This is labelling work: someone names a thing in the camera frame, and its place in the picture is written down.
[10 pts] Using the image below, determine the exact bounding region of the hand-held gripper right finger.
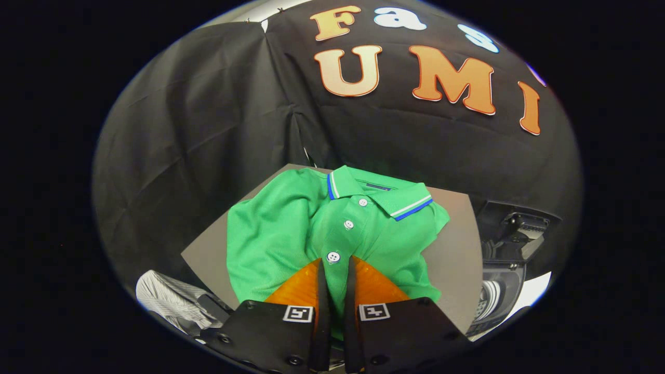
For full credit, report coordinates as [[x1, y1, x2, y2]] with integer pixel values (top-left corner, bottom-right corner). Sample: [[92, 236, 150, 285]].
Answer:
[[343, 255, 469, 374]]

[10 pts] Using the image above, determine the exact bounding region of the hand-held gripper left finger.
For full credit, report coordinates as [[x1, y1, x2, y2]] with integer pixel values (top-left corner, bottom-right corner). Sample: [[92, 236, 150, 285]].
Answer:
[[205, 257, 333, 374]]

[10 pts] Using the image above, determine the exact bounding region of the green polo shirt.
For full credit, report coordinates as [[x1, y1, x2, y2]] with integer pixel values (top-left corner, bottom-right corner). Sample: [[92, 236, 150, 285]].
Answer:
[[226, 165, 450, 341]]

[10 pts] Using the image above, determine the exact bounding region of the white striped cloth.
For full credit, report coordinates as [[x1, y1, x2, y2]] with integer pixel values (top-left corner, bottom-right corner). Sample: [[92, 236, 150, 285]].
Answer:
[[135, 269, 225, 336]]

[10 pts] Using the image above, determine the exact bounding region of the white flat sheet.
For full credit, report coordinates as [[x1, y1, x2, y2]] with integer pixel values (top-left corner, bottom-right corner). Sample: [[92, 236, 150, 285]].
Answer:
[[518, 271, 552, 313]]

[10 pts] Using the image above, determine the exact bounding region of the black backdrop cloth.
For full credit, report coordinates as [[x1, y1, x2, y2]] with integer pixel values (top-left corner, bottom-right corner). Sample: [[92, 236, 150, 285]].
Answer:
[[92, 0, 583, 307]]

